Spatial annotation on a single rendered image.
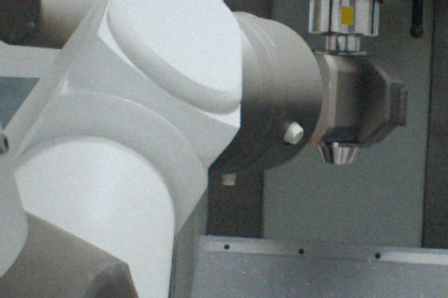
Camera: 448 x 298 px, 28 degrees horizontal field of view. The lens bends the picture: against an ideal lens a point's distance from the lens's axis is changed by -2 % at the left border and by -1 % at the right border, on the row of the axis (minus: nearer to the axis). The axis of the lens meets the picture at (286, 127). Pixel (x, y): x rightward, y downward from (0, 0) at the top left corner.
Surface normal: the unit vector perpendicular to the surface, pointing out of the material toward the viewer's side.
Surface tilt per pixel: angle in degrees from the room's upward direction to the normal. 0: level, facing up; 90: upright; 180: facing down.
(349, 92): 90
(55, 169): 29
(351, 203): 90
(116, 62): 72
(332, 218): 90
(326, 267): 63
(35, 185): 33
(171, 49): 42
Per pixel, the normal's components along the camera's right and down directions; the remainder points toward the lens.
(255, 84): 0.26, -0.07
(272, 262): -0.05, -0.41
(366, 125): -0.50, 0.01
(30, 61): -0.08, 0.05
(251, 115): 0.25, 0.21
